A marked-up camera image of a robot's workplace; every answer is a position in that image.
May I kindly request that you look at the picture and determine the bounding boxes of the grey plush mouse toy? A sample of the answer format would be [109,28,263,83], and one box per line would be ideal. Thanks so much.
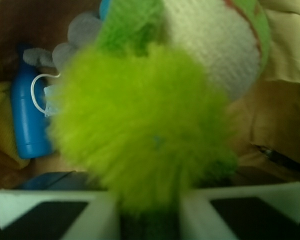
[22,11,103,71]

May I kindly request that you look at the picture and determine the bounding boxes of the blue textured ball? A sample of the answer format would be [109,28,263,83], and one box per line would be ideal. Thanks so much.
[98,0,111,21]

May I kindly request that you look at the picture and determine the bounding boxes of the yellow cloth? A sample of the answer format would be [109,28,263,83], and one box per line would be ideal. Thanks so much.
[0,51,31,171]

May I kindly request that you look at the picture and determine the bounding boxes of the brown paper bag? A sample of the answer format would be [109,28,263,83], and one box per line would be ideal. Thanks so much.
[0,0,300,189]

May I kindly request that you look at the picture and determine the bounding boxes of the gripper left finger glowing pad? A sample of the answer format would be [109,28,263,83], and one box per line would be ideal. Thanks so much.
[0,189,120,240]

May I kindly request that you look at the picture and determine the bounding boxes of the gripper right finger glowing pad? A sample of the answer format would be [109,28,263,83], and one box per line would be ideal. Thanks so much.
[181,182,300,240]

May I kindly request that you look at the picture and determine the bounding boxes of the blue plastic bottle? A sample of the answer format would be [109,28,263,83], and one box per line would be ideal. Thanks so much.
[10,43,53,159]

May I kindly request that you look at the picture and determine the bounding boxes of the blue sponge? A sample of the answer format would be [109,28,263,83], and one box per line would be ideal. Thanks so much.
[43,84,59,118]

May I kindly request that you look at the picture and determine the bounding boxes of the green plush frog toy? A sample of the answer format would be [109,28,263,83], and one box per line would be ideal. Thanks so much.
[48,0,270,240]

